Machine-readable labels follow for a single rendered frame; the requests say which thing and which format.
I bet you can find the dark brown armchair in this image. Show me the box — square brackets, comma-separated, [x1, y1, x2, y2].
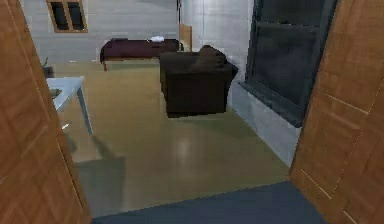
[158, 44, 240, 119]

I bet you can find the dark purple bed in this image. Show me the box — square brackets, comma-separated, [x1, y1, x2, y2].
[99, 38, 181, 72]

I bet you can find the large dark framed window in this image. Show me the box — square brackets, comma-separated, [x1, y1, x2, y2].
[239, 0, 339, 129]

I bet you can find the pale blue table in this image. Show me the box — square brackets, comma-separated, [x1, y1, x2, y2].
[45, 76, 94, 136]

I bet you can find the brown wooden room door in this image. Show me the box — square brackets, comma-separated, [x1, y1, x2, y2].
[288, 0, 384, 224]
[0, 0, 92, 224]

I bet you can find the wooden framed window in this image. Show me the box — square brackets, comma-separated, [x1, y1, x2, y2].
[45, 0, 89, 34]

